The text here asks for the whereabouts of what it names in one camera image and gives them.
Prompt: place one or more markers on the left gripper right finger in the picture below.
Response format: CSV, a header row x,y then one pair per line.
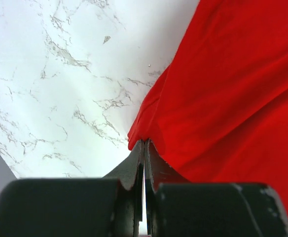
x,y
176,207

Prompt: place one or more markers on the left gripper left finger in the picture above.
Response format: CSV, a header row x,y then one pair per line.
x,y
110,206

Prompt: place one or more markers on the red t shirt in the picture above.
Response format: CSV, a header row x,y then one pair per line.
x,y
219,112

